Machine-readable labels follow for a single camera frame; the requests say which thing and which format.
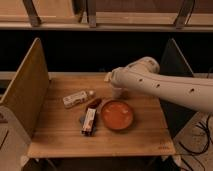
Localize dark blue packet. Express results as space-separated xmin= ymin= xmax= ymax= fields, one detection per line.
xmin=79 ymin=115 xmax=97 ymax=136

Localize dark red small object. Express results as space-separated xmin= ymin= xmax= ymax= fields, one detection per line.
xmin=87 ymin=98 xmax=102 ymax=109

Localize white plastic bottle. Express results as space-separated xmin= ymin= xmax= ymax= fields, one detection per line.
xmin=63 ymin=90 xmax=95 ymax=108

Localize translucent plastic cup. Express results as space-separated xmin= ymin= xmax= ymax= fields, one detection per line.
xmin=112 ymin=87 xmax=124 ymax=99

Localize right dark side panel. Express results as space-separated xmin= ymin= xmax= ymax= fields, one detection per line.
xmin=158 ymin=37 xmax=198 ymax=138

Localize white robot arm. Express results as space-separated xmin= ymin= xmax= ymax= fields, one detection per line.
xmin=104 ymin=57 xmax=213 ymax=114

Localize black floor cables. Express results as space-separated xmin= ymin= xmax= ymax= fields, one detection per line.
xmin=178 ymin=113 xmax=213 ymax=171

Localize white red snack box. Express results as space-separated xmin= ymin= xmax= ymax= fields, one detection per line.
xmin=82 ymin=108 xmax=96 ymax=135

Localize wooden back shelf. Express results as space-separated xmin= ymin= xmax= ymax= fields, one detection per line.
xmin=0 ymin=0 xmax=213 ymax=32

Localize orange ceramic bowl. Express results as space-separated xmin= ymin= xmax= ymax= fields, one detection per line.
xmin=100 ymin=100 xmax=134 ymax=131

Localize left wooden side panel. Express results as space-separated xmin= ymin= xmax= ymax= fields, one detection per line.
xmin=0 ymin=38 xmax=49 ymax=142

